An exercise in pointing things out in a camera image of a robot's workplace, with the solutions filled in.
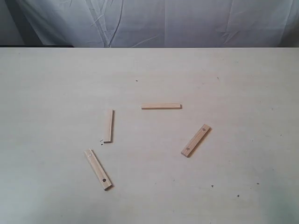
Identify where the wood stick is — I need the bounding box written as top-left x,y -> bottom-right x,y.
103,109 -> 114,143
141,104 -> 182,110

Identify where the wooden stick with holes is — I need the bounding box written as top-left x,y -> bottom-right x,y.
84,149 -> 113,191
181,124 -> 211,158

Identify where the white backdrop cloth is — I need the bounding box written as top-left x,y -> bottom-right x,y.
0,0 -> 299,48

